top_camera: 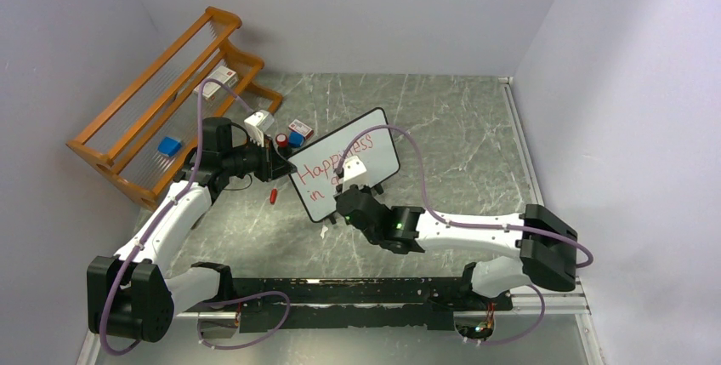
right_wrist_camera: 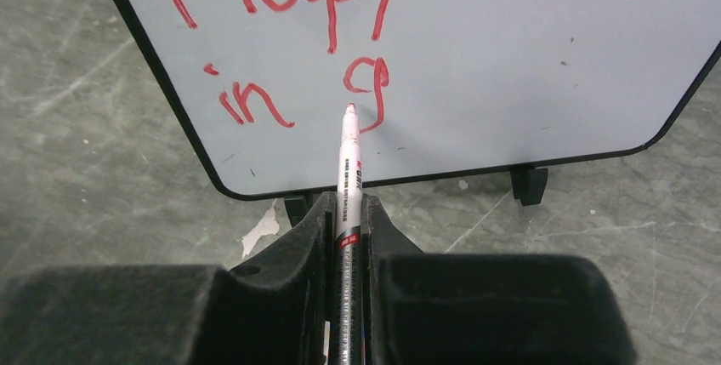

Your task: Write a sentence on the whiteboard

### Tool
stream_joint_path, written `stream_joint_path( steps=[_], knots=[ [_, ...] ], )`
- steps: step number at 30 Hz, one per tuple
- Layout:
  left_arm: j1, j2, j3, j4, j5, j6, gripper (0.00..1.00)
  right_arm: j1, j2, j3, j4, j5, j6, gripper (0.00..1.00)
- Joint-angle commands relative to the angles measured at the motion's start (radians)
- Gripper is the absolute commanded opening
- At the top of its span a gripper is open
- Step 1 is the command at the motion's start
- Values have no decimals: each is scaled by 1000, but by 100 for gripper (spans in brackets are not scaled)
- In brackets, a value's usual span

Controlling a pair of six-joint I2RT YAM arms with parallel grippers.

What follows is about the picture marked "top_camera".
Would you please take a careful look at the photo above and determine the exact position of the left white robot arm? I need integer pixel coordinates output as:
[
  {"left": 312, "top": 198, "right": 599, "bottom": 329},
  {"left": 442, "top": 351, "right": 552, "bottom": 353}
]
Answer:
[{"left": 87, "top": 117, "right": 294, "bottom": 343}]

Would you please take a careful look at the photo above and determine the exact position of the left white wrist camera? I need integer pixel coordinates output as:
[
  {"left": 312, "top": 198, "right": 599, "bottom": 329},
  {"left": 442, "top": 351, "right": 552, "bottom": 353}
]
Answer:
[{"left": 244, "top": 110, "right": 275, "bottom": 147}]

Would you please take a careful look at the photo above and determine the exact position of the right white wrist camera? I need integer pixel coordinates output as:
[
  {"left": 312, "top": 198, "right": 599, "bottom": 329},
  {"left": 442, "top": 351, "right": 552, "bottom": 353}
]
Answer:
[{"left": 342, "top": 156, "right": 370, "bottom": 191}]

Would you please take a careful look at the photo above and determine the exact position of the aluminium rail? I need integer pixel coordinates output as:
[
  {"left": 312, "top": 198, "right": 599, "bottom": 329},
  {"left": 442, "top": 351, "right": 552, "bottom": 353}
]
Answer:
[{"left": 76, "top": 76, "right": 606, "bottom": 365}]

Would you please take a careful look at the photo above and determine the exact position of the blue small block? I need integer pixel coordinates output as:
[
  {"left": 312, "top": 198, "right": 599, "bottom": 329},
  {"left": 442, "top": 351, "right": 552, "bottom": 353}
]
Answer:
[{"left": 287, "top": 131, "right": 305, "bottom": 148}]

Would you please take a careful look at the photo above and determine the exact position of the blue block on rack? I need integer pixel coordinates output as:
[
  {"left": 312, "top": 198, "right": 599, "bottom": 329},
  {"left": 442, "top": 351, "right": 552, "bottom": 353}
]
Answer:
[{"left": 156, "top": 136, "right": 183, "bottom": 157}]

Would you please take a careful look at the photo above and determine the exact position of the black base frame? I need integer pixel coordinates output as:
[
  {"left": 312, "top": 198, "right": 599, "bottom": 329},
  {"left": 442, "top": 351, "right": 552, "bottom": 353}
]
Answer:
[{"left": 234, "top": 277, "right": 513, "bottom": 333}]

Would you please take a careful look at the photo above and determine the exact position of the orange wooden rack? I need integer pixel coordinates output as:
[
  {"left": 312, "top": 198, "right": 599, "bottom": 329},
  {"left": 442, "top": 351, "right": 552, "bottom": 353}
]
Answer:
[{"left": 66, "top": 7, "right": 283, "bottom": 210}]

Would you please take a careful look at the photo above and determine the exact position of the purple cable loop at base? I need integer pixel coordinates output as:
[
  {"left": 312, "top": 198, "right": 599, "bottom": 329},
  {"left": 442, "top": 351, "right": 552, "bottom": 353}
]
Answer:
[{"left": 196, "top": 291, "right": 291, "bottom": 351}]

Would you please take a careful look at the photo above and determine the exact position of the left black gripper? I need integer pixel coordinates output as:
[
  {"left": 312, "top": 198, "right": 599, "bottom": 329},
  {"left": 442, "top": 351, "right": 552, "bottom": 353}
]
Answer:
[{"left": 222, "top": 134, "right": 295, "bottom": 182}]

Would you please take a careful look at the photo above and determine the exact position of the black framed whiteboard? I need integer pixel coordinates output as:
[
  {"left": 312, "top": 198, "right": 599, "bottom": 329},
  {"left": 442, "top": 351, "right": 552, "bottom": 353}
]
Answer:
[{"left": 290, "top": 107, "right": 400, "bottom": 223}]

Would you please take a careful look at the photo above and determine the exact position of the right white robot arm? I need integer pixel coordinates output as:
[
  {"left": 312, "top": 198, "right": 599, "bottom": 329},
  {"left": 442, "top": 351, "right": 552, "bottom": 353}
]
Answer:
[{"left": 335, "top": 185, "right": 578, "bottom": 309}]

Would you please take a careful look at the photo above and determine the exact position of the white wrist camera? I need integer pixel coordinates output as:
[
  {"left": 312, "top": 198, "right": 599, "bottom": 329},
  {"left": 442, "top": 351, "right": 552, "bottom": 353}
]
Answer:
[
  {"left": 342, "top": 156, "right": 370, "bottom": 191},
  {"left": 244, "top": 110, "right": 275, "bottom": 147}
]

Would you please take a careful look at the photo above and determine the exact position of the red white small box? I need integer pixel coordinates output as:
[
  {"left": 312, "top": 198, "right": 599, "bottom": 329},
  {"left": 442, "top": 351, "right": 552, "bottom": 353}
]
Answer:
[{"left": 288, "top": 119, "right": 315, "bottom": 140}]

